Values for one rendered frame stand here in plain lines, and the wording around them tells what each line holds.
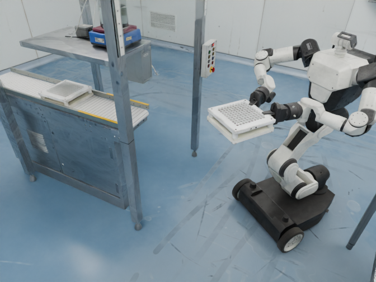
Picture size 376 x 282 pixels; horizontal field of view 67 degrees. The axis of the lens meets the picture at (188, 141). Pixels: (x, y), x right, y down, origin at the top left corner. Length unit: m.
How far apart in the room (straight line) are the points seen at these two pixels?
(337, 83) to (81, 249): 1.90
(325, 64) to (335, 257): 1.30
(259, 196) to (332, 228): 0.60
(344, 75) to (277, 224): 1.03
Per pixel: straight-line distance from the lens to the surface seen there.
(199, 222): 2.26
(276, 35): 4.90
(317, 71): 1.81
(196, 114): 2.53
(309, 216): 2.27
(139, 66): 1.73
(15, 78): 2.66
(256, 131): 1.43
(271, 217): 2.13
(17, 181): 2.92
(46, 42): 1.85
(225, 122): 1.39
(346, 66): 1.74
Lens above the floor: 1.77
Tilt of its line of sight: 36 degrees down
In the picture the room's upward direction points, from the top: 2 degrees clockwise
